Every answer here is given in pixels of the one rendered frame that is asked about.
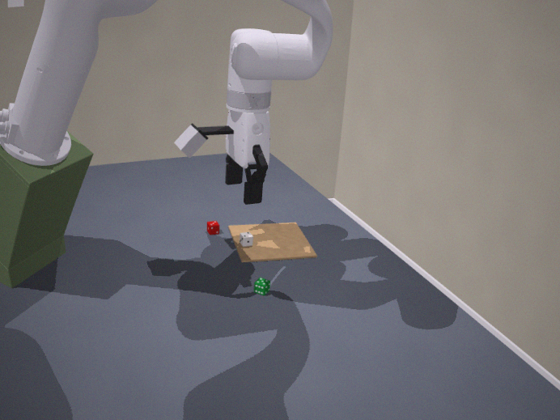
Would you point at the green die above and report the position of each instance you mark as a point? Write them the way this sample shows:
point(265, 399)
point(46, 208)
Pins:
point(261, 286)

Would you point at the tan mat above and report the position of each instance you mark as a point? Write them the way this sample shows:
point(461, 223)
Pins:
point(272, 242)

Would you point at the red die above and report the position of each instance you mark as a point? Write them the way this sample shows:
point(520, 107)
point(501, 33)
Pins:
point(213, 227)

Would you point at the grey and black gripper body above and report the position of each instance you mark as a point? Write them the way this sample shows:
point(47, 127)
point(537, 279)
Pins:
point(251, 127)

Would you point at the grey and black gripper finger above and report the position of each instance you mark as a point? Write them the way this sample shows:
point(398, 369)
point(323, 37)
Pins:
point(254, 185)
point(234, 172)

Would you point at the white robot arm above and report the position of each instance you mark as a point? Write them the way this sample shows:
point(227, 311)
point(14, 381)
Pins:
point(65, 47)

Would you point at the white die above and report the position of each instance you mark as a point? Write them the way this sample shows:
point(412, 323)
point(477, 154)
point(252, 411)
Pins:
point(246, 239)

